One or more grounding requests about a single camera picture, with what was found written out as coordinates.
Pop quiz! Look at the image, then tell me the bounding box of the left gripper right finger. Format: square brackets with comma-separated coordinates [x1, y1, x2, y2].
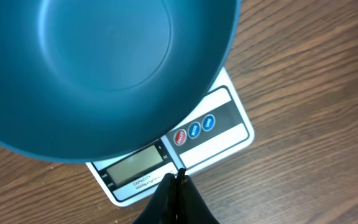
[175, 168, 219, 224]

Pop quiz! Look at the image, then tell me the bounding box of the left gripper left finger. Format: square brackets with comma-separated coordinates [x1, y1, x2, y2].
[133, 173, 176, 224]

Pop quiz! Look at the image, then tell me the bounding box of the white digital kitchen scale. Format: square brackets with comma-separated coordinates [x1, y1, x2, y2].
[87, 68, 255, 207]

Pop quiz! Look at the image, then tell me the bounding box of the blue metal bowl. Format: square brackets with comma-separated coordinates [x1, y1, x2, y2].
[0, 0, 241, 163]

